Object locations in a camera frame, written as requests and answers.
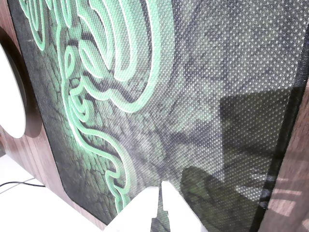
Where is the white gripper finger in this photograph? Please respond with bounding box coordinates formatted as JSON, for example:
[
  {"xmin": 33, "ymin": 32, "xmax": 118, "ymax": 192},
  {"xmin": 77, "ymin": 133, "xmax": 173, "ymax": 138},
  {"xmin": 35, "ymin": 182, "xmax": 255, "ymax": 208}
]
[
  {"xmin": 103, "ymin": 186, "xmax": 159, "ymax": 232},
  {"xmin": 161, "ymin": 180, "xmax": 208, "ymax": 232}
]

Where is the black green snake mouse mat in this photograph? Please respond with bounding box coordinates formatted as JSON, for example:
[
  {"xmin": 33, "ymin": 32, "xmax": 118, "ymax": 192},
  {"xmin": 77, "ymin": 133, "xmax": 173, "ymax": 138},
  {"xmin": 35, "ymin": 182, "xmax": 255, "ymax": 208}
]
[{"xmin": 7, "ymin": 0, "xmax": 309, "ymax": 232}]

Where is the white round plate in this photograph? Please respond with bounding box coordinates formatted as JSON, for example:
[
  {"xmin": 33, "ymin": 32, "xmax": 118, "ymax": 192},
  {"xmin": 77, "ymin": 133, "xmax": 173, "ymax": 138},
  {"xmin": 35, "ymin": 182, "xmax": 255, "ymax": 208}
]
[{"xmin": 0, "ymin": 41, "xmax": 27, "ymax": 139}]

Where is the thin black floor cable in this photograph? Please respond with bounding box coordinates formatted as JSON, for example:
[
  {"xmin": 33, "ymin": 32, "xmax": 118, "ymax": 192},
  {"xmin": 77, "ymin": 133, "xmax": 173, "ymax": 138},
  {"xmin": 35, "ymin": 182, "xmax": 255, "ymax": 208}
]
[{"xmin": 0, "ymin": 181, "xmax": 45, "ymax": 189}]

